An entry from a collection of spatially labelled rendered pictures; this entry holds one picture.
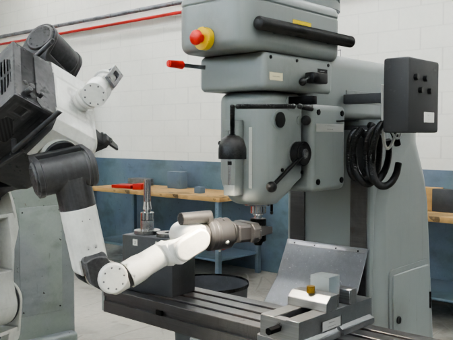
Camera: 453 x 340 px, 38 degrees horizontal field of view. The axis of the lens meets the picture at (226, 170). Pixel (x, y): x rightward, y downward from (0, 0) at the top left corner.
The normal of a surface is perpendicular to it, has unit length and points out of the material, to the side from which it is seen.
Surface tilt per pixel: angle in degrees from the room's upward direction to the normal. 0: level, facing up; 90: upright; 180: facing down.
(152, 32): 90
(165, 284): 90
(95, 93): 115
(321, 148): 90
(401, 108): 90
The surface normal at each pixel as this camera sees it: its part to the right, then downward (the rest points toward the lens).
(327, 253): -0.59, -0.41
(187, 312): -0.66, 0.04
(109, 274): 0.51, 0.00
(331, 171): 0.75, 0.04
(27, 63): 0.76, -0.53
